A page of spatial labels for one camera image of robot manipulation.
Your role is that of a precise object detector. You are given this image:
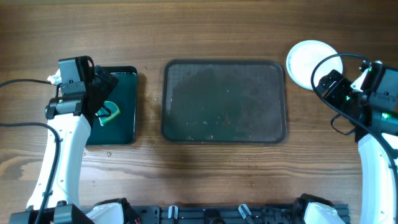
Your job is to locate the green yellow sponge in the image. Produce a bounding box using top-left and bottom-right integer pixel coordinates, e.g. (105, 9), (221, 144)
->
(95, 101), (120, 126)

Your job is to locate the white plate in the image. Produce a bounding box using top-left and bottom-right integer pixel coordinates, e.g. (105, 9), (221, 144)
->
(286, 40), (343, 91)

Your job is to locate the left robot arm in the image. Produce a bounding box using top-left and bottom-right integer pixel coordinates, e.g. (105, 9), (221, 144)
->
(9, 56), (118, 223)

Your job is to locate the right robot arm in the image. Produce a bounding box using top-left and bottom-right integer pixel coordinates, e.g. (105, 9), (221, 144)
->
(290, 58), (397, 223)

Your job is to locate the black water tray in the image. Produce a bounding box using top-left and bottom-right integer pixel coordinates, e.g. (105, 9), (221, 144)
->
(86, 66), (137, 146)

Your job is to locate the dark brown serving tray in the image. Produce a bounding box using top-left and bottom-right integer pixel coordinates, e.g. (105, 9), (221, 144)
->
(160, 59), (287, 145)

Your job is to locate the right black cable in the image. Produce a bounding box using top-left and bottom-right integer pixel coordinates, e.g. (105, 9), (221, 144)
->
(310, 52), (398, 200)

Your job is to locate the black cable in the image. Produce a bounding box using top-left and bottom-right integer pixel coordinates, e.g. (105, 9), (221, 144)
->
(310, 52), (398, 200)
(0, 78), (63, 224)

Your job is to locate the left black cable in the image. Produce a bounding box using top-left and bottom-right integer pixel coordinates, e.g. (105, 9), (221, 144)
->
(0, 78), (63, 224)

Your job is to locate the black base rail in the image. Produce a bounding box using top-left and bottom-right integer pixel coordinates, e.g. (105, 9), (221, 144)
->
(132, 204), (293, 224)

